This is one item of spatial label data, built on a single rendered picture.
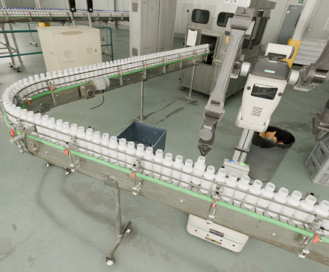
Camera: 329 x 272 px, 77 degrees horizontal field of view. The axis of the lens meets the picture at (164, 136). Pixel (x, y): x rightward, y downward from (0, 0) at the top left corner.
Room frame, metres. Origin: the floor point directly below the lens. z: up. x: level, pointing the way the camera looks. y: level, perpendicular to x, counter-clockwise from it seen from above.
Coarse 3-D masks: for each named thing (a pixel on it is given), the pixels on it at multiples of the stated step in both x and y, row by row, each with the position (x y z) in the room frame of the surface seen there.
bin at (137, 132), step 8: (128, 128) 1.48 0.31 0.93; (136, 128) 1.58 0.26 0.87; (144, 128) 1.56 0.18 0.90; (152, 128) 1.53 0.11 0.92; (160, 128) 1.51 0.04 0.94; (120, 136) 1.36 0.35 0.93; (128, 136) 1.48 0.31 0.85; (136, 136) 1.58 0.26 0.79; (144, 136) 1.56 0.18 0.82; (152, 136) 1.53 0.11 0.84; (160, 136) 1.51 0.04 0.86; (136, 144) 1.24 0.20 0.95; (144, 144) 1.54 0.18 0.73; (152, 144) 1.53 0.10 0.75; (160, 144) 1.37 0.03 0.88
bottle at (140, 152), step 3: (138, 144) 0.95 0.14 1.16; (141, 144) 0.96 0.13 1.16; (138, 147) 0.93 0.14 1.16; (141, 147) 0.93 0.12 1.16; (138, 150) 0.93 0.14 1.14; (141, 150) 0.93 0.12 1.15; (144, 150) 0.95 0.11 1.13; (135, 153) 0.93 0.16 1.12; (138, 153) 0.92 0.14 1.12; (141, 153) 0.92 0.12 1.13; (144, 153) 0.93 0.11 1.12; (141, 156) 0.92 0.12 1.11; (135, 159) 0.93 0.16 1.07; (135, 162) 0.93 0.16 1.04; (141, 162) 0.92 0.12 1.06; (141, 165) 0.92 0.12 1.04
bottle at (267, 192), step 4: (268, 184) 0.74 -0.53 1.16; (272, 184) 0.74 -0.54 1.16; (264, 188) 0.73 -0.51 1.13; (268, 188) 0.71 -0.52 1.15; (272, 188) 0.71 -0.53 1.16; (264, 192) 0.71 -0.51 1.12; (268, 192) 0.71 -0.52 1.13; (272, 192) 0.71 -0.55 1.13; (264, 196) 0.70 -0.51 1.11; (268, 196) 0.70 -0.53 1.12; (272, 196) 0.70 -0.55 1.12; (260, 200) 0.71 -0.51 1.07; (264, 200) 0.70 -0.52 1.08; (256, 204) 0.72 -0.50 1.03; (260, 204) 0.71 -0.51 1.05; (264, 204) 0.70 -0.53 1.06; (268, 204) 0.70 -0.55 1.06; (256, 208) 0.71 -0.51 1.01
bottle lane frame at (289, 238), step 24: (48, 144) 1.09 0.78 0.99; (96, 168) 0.98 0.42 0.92; (120, 168) 0.92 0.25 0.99; (144, 192) 0.87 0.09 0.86; (168, 192) 0.82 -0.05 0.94; (192, 192) 0.79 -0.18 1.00; (216, 216) 0.73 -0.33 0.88; (240, 216) 0.70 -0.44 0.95; (264, 216) 0.67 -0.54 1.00; (264, 240) 0.65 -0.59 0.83; (288, 240) 0.62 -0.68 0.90
